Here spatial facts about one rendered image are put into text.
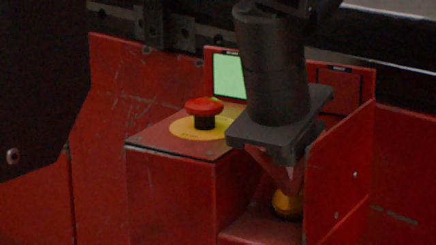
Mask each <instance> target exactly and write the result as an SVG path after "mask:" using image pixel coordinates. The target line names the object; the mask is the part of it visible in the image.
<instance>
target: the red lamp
mask: <svg viewBox="0 0 436 245"><path fill-rule="evenodd" d="M318 84H326V85H331V86H332V87H333V92H334V101H328V102H327V104H326V105H325V106H324V107H323V108H322V110H321V112H327V113H332V114H339V115H344V116H349V115H350V114H351V113H353V112H354V111H356V110H357V109H358V99H359V84H360V75H358V74H353V73H344V72H339V71H330V70H325V69H319V70H318Z"/></svg>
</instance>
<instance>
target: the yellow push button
mask: <svg viewBox="0 0 436 245"><path fill-rule="evenodd" d="M272 205H273V207H274V209H275V211H276V213H277V214H278V215H279V216H281V217H283V218H298V217H300V216H302V215H303V208H304V185H303V187H302V190H301V192H300V195H299V196H298V197H297V198H295V197H289V196H286V195H284V194H283V193H282V192H281V190H280V189H279V187H278V188H277V189H276V190H275V191H274V193H273V195H272Z"/></svg>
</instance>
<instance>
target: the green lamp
mask: <svg viewBox="0 0 436 245"><path fill-rule="evenodd" d="M215 94H219V95H227V96H231V97H239V98H243V99H246V96H245V87H244V83H243V75H242V71H241V66H240V58H239V57H235V56H226V55H221V54H215Z"/></svg>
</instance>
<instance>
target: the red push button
mask: <svg viewBox="0 0 436 245"><path fill-rule="evenodd" d="M185 110H186V112H187V113H188V114H189V115H191V116H194V128H195V129H197V130H200V131H210V130H213V129H214V128H215V127H216V117H215V116H217V115H220V114H221V113H222V112H223V110H224V105H223V102H222V101H220V100H218V99H216V98H213V97H197V98H194V99H192V100H190V101H188V102H187V103H186V105H185Z"/></svg>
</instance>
